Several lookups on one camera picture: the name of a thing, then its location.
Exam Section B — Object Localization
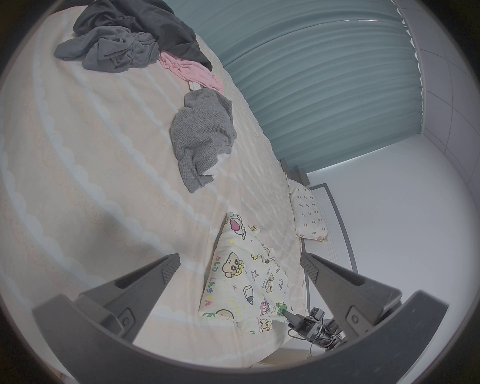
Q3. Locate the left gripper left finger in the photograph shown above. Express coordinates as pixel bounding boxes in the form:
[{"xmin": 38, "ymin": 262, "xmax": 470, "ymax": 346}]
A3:
[{"xmin": 77, "ymin": 253, "xmax": 181, "ymax": 343}]

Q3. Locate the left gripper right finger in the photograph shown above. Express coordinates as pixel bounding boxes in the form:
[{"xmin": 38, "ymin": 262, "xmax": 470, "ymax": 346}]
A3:
[{"xmin": 300, "ymin": 252, "xmax": 403, "ymax": 335}]

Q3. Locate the white printed pyjama top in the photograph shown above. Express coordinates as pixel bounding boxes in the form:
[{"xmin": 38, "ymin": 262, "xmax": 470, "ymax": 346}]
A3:
[{"xmin": 197, "ymin": 212, "xmax": 290, "ymax": 335}]

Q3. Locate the white printed pillow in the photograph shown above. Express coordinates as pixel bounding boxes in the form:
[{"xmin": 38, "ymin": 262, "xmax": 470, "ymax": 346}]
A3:
[{"xmin": 287, "ymin": 179, "xmax": 330, "ymax": 242}]

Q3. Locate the bed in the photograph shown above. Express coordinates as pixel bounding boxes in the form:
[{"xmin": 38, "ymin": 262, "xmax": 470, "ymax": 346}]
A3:
[{"xmin": 0, "ymin": 5, "xmax": 357, "ymax": 366}]

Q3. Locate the grey bedside table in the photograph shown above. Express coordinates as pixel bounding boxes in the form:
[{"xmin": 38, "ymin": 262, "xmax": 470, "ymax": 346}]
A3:
[{"xmin": 280, "ymin": 158, "xmax": 310, "ymax": 186}]

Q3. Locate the light grey knit garment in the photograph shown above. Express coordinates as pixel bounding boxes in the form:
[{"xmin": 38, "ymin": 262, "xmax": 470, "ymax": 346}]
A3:
[{"xmin": 170, "ymin": 88, "xmax": 238, "ymax": 194}]

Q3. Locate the blue-green curtain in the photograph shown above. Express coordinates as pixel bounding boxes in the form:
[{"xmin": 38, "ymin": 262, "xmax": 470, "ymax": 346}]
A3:
[{"xmin": 165, "ymin": 0, "xmax": 424, "ymax": 174}]

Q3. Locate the pink garment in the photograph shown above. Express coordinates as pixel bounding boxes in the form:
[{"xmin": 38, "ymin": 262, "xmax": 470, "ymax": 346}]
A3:
[{"xmin": 158, "ymin": 52, "xmax": 224, "ymax": 94}]

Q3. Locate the dark grey garment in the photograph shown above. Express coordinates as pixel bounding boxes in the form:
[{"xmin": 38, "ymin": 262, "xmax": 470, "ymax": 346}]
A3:
[{"xmin": 54, "ymin": 26, "xmax": 160, "ymax": 74}]

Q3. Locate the black garment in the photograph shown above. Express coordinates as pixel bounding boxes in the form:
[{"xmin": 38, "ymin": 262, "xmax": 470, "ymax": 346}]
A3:
[{"xmin": 73, "ymin": 0, "xmax": 214, "ymax": 72}]

